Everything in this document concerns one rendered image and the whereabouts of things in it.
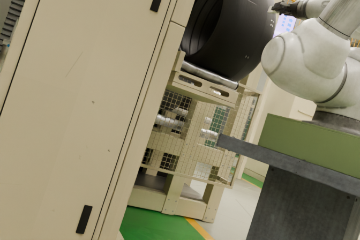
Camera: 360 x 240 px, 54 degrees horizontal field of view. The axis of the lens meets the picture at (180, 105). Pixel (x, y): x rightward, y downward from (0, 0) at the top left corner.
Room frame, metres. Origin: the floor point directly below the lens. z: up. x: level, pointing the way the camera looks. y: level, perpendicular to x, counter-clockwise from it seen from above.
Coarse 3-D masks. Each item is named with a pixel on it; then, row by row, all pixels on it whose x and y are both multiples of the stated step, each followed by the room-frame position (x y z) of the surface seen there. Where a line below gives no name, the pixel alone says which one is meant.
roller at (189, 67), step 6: (186, 66) 1.66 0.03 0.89; (192, 66) 1.68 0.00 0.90; (198, 66) 1.69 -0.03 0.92; (192, 72) 1.69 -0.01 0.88; (198, 72) 1.69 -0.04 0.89; (204, 72) 1.70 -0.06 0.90; (210, 72) 1.72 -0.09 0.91; (210, 78) 1.73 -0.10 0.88; (216, 78) 1.73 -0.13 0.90; (222, 78) 1.75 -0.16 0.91; (228, 78) 1.77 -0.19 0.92; (222, 84) 1.76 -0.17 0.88; (228, 84) 1.76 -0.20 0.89; (234, 84) 1.77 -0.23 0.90
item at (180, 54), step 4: (180, 52) 1.60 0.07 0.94; (184, 52) 1.61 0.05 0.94; (176, 56) 1.63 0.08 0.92; (180, 56) 1.61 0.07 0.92; (184, 56) 1.61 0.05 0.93; (176, 60) 1.62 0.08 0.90; (180, 60) 1.61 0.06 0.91; (176, 64) 1.60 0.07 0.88; (180, 64) 1.61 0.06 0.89; (172, 68) 1.63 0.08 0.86; (176, 68) 1.61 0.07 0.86; (180, 68) 1.61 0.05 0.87
